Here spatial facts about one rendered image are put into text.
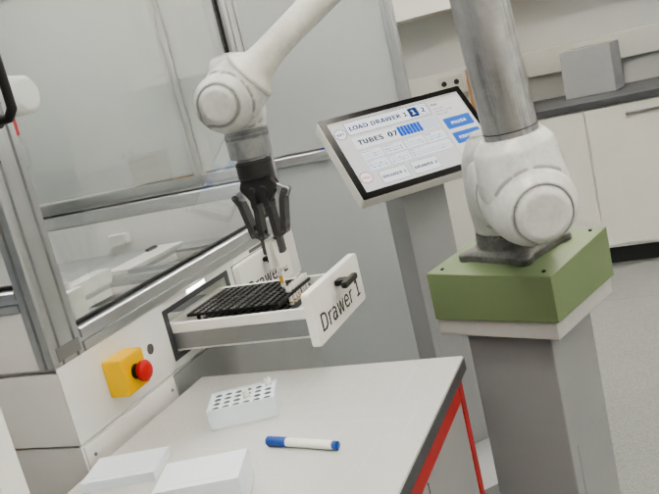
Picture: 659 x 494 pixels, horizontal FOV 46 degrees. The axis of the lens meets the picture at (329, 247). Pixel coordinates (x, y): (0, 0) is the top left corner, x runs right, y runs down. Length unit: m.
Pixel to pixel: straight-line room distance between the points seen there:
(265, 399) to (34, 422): 0.41
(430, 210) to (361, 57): 0.92
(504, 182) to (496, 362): 0.49
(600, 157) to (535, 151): 2.95
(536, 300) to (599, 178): 2.84
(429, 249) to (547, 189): 1.13
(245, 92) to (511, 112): 0.47
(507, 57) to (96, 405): 0.95
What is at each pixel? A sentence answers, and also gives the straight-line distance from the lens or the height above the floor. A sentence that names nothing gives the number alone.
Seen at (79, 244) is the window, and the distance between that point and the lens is 1.52.
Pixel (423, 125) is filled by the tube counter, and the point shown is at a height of 1.11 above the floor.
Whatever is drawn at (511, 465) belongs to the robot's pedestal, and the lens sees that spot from 1.86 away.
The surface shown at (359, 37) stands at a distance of 3.18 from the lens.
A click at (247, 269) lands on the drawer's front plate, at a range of 1.95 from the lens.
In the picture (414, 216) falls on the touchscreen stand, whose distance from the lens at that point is 2.44.
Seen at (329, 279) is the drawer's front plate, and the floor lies 0.92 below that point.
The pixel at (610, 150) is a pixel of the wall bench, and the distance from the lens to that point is 4.35.
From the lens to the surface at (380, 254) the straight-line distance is 3.30.
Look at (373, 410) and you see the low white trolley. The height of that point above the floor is 0.76.
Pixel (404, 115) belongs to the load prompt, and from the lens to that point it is 2.48.
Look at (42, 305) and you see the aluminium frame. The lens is 1.40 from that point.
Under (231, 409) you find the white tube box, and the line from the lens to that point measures 1.42.
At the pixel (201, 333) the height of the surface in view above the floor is 0.87.
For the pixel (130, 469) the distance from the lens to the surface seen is 1.36.
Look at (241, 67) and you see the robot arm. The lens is 1.40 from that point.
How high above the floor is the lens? 1.31
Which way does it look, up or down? 12 degrees down
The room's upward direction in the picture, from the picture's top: 13 degrees counter-clockwise
